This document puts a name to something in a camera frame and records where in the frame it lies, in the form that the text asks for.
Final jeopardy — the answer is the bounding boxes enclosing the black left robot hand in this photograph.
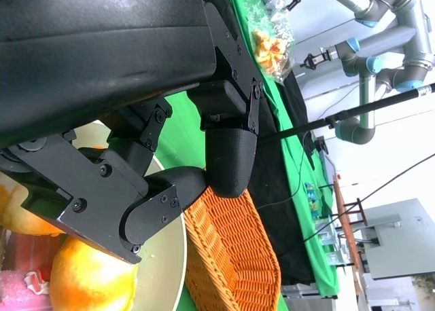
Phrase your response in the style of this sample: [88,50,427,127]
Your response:
[0,0,265,265]

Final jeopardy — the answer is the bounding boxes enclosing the pale green bowl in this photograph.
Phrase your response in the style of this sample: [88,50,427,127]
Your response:
[67,120,188,311]

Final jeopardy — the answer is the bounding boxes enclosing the pink cake with red cherry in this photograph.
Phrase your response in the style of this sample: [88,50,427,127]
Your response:
[0,269,52,311]

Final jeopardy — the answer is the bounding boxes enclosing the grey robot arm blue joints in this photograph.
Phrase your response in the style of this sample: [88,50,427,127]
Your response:
[300,37,435,145]
[270,0,435,30]

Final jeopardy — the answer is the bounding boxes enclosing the orange wicker basket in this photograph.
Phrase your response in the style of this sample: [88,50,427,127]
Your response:
[183,185,282,311]

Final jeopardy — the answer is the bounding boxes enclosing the green tablecloth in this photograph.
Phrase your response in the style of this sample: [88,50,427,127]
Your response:
[149,92,288,311]
[224,0,341,300]

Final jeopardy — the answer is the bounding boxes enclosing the clear snack bag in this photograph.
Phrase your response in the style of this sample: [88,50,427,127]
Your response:
[247,0,297,85]

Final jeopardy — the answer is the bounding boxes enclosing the black backdrop cloth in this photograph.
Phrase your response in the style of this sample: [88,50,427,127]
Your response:
[203,0,315,287]

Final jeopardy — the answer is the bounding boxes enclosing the small colourful toys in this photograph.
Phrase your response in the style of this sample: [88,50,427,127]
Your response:
[304,180,322,220]

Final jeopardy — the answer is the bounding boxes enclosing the black boom pole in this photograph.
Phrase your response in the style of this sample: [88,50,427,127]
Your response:
[256,82,435,144]

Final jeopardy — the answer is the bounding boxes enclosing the grey monitor back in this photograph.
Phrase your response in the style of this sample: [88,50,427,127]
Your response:
[363,198,431,281]

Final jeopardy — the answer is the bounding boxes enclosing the brown wooden frame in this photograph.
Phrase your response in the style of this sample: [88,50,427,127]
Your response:
[332,175,368,281]

